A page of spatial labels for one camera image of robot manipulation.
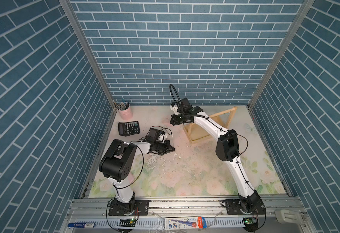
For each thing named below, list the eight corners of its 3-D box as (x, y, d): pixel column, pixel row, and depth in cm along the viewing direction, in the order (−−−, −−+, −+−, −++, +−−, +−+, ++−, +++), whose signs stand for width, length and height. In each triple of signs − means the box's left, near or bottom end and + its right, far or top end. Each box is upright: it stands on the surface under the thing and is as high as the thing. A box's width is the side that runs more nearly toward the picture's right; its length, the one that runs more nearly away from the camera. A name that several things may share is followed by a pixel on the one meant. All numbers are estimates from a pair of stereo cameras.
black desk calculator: (119, 137, 104) (118, 134, 101) (119, 125, 111) (118, 122, 108) (140, 133, 106) (139, 130, 103) (138, 122, 113) (137, 119, 110)
